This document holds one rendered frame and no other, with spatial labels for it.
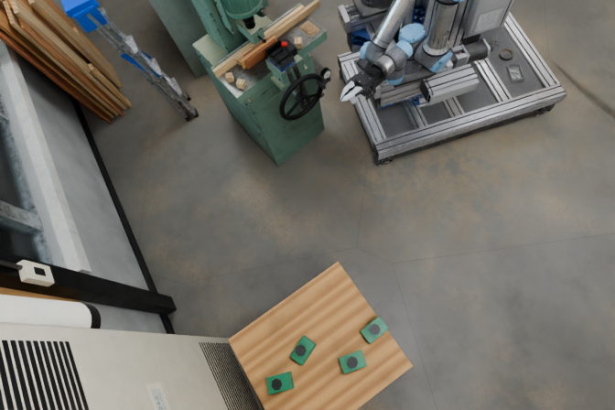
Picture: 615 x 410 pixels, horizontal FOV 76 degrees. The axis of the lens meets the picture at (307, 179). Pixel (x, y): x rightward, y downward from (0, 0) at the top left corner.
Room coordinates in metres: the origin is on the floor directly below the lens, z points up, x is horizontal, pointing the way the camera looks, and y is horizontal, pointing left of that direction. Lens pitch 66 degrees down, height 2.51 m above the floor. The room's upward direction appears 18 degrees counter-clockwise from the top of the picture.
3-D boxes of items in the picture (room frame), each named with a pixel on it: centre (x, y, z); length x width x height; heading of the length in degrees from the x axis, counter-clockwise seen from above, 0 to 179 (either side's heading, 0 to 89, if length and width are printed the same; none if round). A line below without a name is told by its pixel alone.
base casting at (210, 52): (1.63, 0.09, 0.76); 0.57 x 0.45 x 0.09; 24
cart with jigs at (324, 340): (0.04, 0.20, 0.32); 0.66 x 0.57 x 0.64; 108
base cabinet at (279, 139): (1.63, 0.09, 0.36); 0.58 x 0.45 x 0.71; 24
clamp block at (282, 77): (1.36, -0.07, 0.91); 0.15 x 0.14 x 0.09; 114
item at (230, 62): (1.55, 0.02, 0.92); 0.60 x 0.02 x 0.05; 114
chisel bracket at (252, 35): (1.54, 0.04, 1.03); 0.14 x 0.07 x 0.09; 24
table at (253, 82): (1.44, -0.03, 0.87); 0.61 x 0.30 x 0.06; 114
